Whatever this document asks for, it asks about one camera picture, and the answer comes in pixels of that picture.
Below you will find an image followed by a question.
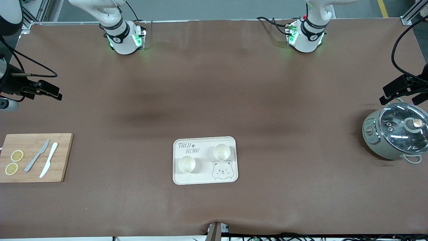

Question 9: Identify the grey plastic knife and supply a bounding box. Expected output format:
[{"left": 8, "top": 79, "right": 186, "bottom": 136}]
[{"left": 24, "top": 139, "right": 50, "bottom": 172}]

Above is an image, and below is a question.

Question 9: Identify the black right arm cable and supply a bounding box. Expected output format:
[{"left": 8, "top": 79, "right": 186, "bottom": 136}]
[{"left": 0, "top": 35, "right": 58, "bottom": 78}]

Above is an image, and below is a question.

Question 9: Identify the black left base cable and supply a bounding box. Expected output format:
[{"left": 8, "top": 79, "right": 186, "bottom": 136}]
[{"left": 256, "top": 16, "right": 293, "bottom": 36}]

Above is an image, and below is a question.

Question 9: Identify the white plastic knife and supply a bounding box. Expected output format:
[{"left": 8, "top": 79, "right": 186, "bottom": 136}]
[{"left": 39, "top": 142, "right": 59, "bottom": 178}]

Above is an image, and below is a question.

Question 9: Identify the aluminium frame profile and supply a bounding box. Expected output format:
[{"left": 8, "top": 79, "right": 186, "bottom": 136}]
[
  {"left": 20, "top": 0, "right": 50, "bottom": 30},
  {"left": 399, "top": 0, "right": 428, "bottom": 26}
]

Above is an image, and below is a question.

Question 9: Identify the grey-green electric pot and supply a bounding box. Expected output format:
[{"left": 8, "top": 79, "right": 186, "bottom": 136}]
[{"left": 362, "top": 97, "right": 428, "bottom": 164}]

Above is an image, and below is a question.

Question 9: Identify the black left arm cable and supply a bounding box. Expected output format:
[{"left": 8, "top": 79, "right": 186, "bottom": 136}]
[{"left": 391, "top": 16, "right": 428, "bottom": 85}]

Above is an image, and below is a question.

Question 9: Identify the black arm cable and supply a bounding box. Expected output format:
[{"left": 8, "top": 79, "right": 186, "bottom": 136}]
[
  {"left": 391, "top": 16, "right": 428, "bottom": 85},
  {"left": 0, "top": 35, "right": 58, "bottom": 78}
]

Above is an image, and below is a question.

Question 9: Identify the beige bear print tray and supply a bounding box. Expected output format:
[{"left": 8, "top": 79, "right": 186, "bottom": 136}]
[{"left": 173, "top": 136, "right": 239, "bottom": 185}]

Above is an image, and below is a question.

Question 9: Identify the glass pot lid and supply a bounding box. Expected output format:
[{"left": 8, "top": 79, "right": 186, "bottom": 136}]
[{"left": 379, "top": 102, "right": 428, "bottom": 155}]

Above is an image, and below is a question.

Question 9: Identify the brown table mat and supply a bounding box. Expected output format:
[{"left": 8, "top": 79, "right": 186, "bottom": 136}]
[{"left": 0, "top": 18, "right": 428, "bottom": 239}]

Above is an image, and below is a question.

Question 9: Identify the wooden cutting board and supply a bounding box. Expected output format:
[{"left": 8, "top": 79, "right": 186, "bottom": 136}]
[{"left": 0, "top": 133, "right": 74, "bottom": 183}]

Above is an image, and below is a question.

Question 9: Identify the white IKEA cup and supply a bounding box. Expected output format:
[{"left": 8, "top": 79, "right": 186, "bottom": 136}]
[
  {"left": 213, "top": 143, "right": 231, "bottom": 161},
  {"left": 178, "top": 155, "right": 197, "bottom": 174}
]

